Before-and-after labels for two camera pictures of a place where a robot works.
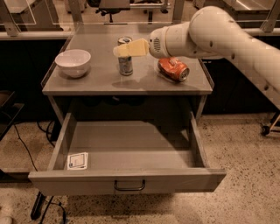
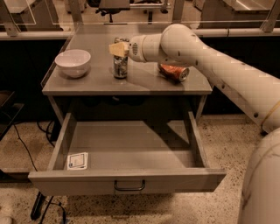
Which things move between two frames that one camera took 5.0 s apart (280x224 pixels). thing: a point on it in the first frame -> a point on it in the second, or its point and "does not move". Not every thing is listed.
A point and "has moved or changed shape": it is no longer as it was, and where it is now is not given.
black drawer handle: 115,185 does not move
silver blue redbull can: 125,62 has moved or changed shape
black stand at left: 8,111 does not move
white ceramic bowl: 73,62 does not move
